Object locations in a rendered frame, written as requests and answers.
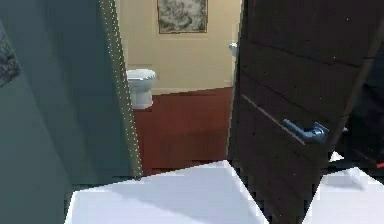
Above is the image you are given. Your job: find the dark brown room door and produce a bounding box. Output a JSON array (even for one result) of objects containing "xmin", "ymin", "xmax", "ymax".
[{"xmin": 226, "ymin": 0, "xmax": 384, "ymax": 224}]

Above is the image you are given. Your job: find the blue metal door handle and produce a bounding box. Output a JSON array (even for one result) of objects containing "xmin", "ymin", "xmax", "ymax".
[{"xmin": 281, "ymin": 118, "xmax": 330, "ymax": 146}]

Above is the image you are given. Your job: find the white wall fixture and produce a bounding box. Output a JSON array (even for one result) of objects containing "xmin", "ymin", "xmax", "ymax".
[{"xmin": 228, "ymin": 42, "xmax": 239, "ymax": 58}]

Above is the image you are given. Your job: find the framed grey wall picture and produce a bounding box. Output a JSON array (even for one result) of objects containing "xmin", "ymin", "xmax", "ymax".
[{"xmin": 156, "ymin": 0, "xmax": 209, "ymax": 35}]

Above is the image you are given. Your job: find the white toilet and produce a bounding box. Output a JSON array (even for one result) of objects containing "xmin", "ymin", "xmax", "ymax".
[{"xmin": 125, "ymin": 68, "xmax": 157, "ymax": 111}]

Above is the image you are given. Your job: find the dark grey wall picture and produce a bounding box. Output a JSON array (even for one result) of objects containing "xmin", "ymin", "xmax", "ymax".
[{"xmin": 0, "ymin": 22, "xmax": 22, "ymax": 88}]

